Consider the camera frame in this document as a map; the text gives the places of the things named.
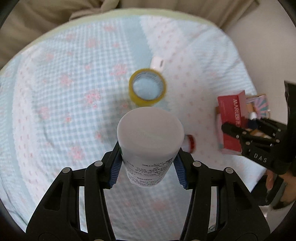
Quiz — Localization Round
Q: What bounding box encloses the small red silver jar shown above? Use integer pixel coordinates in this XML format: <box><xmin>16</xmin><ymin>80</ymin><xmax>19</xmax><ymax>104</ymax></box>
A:
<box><xmin>181</xmin><ymin>135</ymin><xmax>196</xmax><ymax>154</ymax></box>

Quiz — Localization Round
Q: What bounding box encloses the yellow tape roll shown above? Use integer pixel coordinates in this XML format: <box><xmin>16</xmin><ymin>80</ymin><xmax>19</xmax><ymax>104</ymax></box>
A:
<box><xmin>128</xmin><ymin>68</ymin><xmax>167</xmax><ymax>107</ymax></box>

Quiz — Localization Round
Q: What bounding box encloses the red rectangular box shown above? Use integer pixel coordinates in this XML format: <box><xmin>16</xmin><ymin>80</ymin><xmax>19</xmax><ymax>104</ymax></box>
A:
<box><xmin>216</xmin><ymin>90</ymin><xmax>248</xmax><ymax>155</ymax></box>

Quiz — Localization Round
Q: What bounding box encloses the white bottle with label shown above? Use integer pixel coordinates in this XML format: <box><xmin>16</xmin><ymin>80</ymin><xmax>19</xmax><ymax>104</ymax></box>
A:
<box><xmin>117</xmin><ymin>107</ymin><xmax>185</xmax><ymax>187</ymax></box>

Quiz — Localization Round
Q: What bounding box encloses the pink patterned cardboard box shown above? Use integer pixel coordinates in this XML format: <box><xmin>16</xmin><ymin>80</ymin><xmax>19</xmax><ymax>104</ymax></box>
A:
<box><xmin>215</xmin><ymin>93</ymin><xmax>271</xmax><ymax>149</ymax></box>

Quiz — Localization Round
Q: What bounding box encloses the beige curtain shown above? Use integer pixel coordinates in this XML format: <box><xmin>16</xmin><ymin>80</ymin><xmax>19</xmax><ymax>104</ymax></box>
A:
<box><xmin>1</xmin><ymin>0</ymin><xmax>260</xmax><ymax>67</ymax></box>

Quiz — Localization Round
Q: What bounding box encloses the light blue floral blanket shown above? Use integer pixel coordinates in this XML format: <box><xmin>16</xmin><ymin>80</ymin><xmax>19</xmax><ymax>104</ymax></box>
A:
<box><xmin>1</xmin><ymin>13</ymin><xmax>263</xmax><ymax>240</ymax></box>

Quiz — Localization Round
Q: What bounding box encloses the right hand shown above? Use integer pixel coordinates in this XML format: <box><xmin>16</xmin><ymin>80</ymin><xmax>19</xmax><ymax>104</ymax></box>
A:
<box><xmin>266</xmin><ymin>170</ymin><xmax>295</xmax><ymax>209</ymax></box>

